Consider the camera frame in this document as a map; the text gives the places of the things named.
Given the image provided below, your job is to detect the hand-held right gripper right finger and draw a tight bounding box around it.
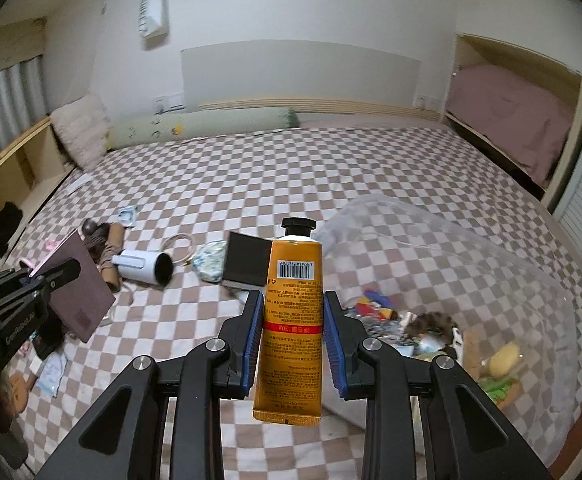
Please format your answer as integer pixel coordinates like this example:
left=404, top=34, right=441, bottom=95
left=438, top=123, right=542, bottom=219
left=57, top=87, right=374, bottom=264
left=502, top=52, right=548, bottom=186
left=323, top=290, right=554, bottom=480

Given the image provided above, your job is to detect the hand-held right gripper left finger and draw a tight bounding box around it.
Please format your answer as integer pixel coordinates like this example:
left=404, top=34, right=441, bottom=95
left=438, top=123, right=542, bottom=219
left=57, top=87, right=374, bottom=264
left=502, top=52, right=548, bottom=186
left=36, top=290, right=266, bottom=480

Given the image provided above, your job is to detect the purple booklet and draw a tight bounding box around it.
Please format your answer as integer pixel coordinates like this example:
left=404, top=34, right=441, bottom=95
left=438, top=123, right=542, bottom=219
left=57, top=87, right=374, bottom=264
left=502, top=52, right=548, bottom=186
left=31, top=228, right=116, bottom=344

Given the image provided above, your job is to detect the orange cream tube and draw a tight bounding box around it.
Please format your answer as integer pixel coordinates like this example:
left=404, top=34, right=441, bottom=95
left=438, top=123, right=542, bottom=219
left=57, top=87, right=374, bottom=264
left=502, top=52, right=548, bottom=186
left=252, top=216, right=324, bottom=427

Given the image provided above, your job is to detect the clear plastic bag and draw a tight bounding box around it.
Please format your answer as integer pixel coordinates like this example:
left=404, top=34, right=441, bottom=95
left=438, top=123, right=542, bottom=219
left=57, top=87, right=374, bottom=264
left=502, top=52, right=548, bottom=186
left=313, top=196, right=582, bottom=466

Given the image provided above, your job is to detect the cardboard tube with twine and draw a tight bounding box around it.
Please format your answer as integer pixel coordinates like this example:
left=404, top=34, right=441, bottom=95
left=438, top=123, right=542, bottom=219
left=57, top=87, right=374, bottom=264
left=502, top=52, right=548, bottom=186
left=93, top=223, right=126, bottom=293

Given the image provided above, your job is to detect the colourful packet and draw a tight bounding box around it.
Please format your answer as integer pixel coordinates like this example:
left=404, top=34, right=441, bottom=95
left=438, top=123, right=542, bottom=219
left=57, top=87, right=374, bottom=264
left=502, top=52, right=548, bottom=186
left=353, top=287, right=396, bottom=321

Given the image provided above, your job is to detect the clear mask packet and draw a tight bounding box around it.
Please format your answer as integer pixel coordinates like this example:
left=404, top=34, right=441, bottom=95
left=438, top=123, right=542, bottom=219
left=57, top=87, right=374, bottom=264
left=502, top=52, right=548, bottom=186
left=36, top=352, right=69, bottom=398

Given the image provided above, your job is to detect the white cylinder device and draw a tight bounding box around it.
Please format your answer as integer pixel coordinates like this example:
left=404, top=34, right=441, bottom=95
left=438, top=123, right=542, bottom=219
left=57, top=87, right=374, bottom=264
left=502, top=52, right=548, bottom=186
left=112, top=249, right=174, bottom=288

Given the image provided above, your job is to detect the black and white box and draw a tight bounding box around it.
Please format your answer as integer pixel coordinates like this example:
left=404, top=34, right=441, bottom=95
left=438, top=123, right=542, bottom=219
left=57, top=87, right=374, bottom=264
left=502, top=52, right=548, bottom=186
left=221, top=231, right=273, bottom=292

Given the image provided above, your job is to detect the floral pouch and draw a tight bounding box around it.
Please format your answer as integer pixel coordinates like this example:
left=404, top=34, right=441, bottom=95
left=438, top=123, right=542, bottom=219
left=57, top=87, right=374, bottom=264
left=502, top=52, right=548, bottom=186
left=192, top=240, right=229, bottom=283

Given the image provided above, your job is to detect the brown fur tail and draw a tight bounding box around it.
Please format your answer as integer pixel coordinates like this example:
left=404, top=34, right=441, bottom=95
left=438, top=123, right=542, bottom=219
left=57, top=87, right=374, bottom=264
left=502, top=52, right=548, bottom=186
left=403, top=311, right=454, bottom=338

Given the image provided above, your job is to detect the wooden bedside shelf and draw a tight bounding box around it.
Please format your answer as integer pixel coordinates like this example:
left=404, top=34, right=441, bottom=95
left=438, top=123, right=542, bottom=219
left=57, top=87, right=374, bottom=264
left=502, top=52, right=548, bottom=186
left=0, top=115, right=72, bottom=241

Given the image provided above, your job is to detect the fluffy beige cushion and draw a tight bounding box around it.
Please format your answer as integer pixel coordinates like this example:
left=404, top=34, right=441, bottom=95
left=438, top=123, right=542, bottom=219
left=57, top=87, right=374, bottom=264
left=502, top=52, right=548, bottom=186
left=51, top=94, right=110, bottom=171

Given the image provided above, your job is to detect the yellow plush toy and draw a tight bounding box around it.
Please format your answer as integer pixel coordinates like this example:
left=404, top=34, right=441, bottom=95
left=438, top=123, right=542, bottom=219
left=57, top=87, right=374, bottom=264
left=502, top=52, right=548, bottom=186
left=488, top=342, right=522, bottom=378

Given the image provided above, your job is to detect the white curtain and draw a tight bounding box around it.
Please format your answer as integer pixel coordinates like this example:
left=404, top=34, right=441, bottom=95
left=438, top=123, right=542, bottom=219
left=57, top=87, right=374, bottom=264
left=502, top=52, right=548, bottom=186
left=0, top=55, right=49, bottom=176

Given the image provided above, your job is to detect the green bolster pillow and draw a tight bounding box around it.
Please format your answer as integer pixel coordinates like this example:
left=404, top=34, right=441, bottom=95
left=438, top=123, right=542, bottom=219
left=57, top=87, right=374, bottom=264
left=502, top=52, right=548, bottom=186
left=106, top=107, right=302, bottom=151

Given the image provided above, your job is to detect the beige curtain valance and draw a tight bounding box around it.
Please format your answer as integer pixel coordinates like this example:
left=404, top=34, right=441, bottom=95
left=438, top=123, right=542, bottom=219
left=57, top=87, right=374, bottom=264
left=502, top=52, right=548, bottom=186
left=0, top=15, right=46, bottom=86

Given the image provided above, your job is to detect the pink bedding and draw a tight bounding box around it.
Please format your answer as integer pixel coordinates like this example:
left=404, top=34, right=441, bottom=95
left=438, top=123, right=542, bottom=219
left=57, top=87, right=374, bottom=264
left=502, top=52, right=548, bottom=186
left=446, top=65, right=579, bottom=186

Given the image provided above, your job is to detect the thin bracelet ring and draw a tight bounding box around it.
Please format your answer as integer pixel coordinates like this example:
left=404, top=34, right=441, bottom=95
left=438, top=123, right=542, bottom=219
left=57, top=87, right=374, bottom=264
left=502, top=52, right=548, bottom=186
left=163, top=234, right=196, bottom=266

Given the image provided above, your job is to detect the wooden headboard rail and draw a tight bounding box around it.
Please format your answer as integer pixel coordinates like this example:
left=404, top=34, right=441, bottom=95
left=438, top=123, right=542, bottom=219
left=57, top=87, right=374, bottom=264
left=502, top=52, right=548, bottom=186
left=198, top=97, right=442, bottom=123

